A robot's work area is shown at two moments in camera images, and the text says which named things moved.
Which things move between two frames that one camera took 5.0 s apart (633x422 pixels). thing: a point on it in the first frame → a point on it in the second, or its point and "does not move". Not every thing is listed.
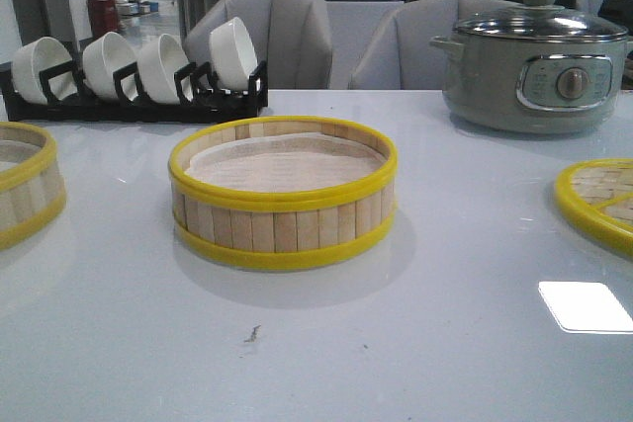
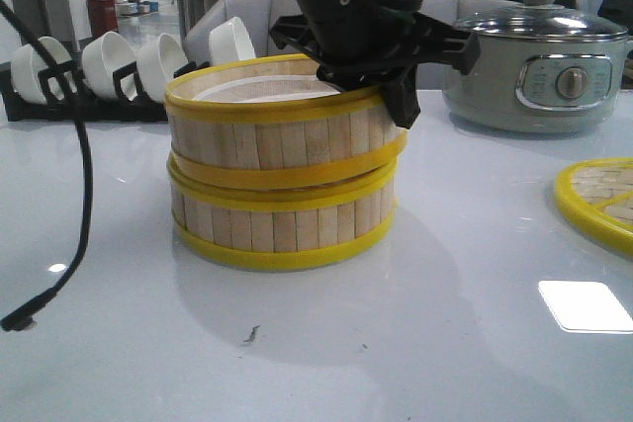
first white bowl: [40, 54] does not move
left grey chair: [290, 32] does not move
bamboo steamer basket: [34, 194] → [271, 122]
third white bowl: [159, 58] does not move
